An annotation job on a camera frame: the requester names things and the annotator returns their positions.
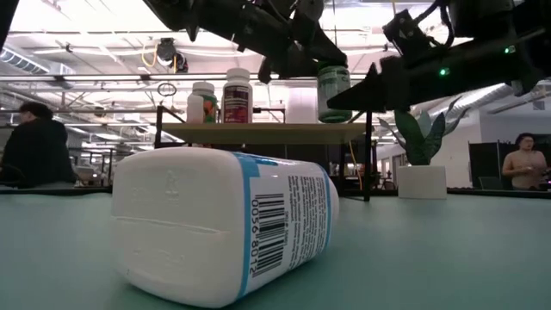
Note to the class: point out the person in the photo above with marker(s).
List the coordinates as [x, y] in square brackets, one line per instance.
[523, 168]
[39, 150]

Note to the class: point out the white bottle dark red label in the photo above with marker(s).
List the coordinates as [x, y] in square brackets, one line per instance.
[237, 103]

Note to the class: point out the snake plant white pot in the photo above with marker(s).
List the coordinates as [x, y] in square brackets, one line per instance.
[422, 183]

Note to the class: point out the black partition panel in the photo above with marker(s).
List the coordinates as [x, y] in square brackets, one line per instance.
[484, 165]

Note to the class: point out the wooden shelf black metal legs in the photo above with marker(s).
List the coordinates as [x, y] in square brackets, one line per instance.
[267, 132]

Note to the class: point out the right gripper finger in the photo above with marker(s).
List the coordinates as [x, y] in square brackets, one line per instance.
[379, 92]

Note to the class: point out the green bottle green cap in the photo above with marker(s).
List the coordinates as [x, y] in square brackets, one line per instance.
[333, 94]

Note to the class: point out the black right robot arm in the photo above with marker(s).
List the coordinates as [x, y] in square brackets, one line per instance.
[516, 69]

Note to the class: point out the gummy bottle white cap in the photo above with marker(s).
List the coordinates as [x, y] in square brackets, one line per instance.
[200, 107]

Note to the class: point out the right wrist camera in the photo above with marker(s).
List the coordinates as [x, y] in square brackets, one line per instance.
[406, 34]

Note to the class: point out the black metal table frame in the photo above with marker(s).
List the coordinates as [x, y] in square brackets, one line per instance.
[51, 190]

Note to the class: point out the rectangular white bottle blue label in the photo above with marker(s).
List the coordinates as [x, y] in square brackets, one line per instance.
[193, 224]

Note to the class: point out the green table mat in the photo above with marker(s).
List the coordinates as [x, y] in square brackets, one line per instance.
[430, 258]

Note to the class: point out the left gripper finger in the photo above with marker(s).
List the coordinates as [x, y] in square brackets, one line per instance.
[329, 51]

